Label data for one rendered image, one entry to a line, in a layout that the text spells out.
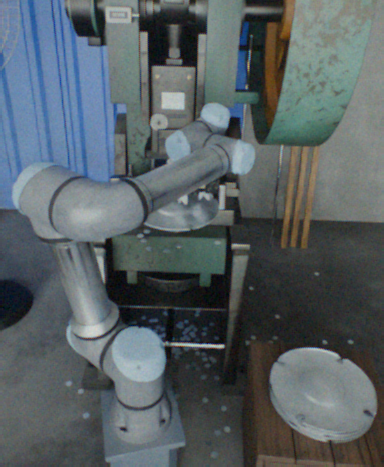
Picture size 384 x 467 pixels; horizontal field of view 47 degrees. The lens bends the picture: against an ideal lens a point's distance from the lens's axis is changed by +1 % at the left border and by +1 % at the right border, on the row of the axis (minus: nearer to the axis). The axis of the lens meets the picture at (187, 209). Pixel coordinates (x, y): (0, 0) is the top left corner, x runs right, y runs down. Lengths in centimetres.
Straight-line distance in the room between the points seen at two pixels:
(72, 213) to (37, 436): 114
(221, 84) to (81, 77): 148
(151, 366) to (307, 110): 75
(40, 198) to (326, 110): 78
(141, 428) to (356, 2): 108
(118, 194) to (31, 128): 219
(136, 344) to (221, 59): 85
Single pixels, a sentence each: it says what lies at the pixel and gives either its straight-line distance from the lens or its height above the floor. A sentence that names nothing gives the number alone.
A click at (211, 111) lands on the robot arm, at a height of 112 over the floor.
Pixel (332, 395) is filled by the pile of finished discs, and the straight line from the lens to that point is 140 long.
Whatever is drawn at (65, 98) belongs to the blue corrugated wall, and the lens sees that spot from 283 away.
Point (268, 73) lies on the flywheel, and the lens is 177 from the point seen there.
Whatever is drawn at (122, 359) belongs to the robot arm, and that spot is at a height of 67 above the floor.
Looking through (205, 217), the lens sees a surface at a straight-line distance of 135.
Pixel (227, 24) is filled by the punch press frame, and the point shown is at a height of 130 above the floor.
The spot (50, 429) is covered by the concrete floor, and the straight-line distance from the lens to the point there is 180.
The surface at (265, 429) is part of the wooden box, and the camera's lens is 134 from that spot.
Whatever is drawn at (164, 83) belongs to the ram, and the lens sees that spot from 147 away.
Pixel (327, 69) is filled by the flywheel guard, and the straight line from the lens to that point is 118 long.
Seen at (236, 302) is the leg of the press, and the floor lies 43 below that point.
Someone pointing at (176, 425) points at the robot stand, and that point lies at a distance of 120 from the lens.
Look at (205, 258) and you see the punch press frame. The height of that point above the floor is 56.
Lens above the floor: 140
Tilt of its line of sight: 27 degrees down
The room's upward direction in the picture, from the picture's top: 2 degrees clockwise
